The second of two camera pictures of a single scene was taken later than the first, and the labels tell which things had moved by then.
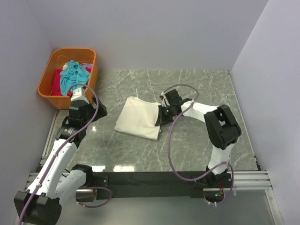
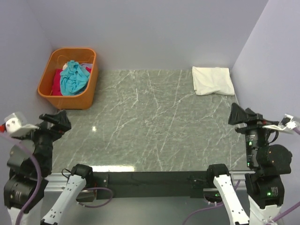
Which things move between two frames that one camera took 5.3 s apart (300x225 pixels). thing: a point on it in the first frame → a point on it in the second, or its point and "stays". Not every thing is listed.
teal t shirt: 74,73 stays
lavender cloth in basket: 83,65 stays
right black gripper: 162,115 → 252,125
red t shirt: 56,89 stays
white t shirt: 138,117 → 208,79
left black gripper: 99,108 → 50,129
